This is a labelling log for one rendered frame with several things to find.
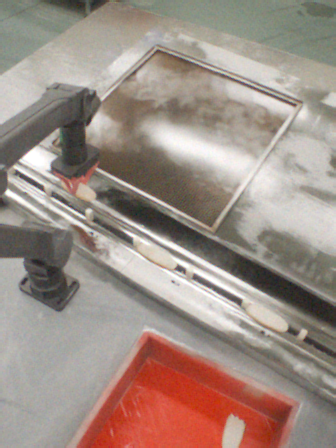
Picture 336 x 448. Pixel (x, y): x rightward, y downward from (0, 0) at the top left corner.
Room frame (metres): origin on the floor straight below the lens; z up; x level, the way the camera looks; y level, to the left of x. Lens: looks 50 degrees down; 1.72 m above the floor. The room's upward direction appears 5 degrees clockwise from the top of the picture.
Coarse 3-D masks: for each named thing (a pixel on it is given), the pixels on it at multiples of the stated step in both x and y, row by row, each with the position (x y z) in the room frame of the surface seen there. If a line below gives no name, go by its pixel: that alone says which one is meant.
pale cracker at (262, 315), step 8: (248, 312) 0.52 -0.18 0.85; (256, 312) 0.51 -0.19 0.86; (264, 312) 0.51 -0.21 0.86; (272, 312) 0.52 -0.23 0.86; (256, 320) 0.50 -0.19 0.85; (264, 320) 0.49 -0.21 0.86; (272, 320) 0.50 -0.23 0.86; (280, 320) 0.50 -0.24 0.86; (272, 328) 0.48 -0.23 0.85; (280, 328) 0.48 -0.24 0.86
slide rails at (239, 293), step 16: (16, 176) 0.86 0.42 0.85; (32, 176) 0.87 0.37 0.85; (64, 192) 0.82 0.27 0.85; (64, 208) 0.76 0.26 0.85; (80, 208) 0.77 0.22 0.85; (96, 224) 0.72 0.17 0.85; (112, 224) 0.73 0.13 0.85; (144, 240) 0.69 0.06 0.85; (176, 256) 0.65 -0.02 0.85; (176, 272) 0.61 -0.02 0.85; (208, 272) 0.61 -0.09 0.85; (224, 288) 0.58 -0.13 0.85; (224, 304) 0.53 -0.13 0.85; (256, 304) 0.54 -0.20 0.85; (288, 320) 0.50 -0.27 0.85; (288, 336) 0.46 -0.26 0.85; (320, 336) 0.47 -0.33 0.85; (320, 352) 0.43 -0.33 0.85
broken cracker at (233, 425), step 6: (228, 420) 0.28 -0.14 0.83; (234, 420) 0.28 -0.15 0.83; (240, 420) 0.29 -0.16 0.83; (228, 426) 0.27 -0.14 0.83; (234, 426) 0.27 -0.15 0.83; (240, 426) 0.27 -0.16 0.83; (228, 432) 0.26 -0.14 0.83; (234, 432) 0.26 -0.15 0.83; (240, 432) 0.26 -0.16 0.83; (222, 438) 0.25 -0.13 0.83; (228, 438) 0.25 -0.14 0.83; (234, 438) 0.25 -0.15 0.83; (240, 438) 0.25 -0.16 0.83; (222, 444) 0.24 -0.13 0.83; (228, 444) 0.24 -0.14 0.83; (234, 444) 0.24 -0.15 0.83
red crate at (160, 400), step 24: (144, 384) 0.35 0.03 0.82; (168, 384) 0.35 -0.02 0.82; (192, 384) 0.36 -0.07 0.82; (120, 408) 0.29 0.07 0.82; (144, 408) 0.30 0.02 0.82; (168, 408) 0.30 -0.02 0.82; (192, 408) 0.31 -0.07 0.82; (216, 408) 0.31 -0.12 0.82; (240, 408) 0.31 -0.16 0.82; (120, 432) 0.25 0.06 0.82; (144, 432) 0.25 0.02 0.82; (168, 432) 0.26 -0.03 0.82; (192, 432) 0.26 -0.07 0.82; (216, 432) 0.26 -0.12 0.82; (264, 432) 0.27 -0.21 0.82
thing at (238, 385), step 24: (144, 336) 0.41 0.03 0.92; (144, 360) 0.39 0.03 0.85; (168, 360) 0.39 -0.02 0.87; (192, 360) 0.37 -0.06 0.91; (216, 360) 0.37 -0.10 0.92; (120, 384) 0.31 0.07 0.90; (216, 384) 0.34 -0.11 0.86; (240, 384) 0.33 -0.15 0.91; (264, 384) 0.32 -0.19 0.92; (96, 408) 0.26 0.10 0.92; (264, 408) 0.30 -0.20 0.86; (288, 408) 0.29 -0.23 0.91; (96, 432) 0.23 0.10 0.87; (288, 432) 0.24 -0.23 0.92
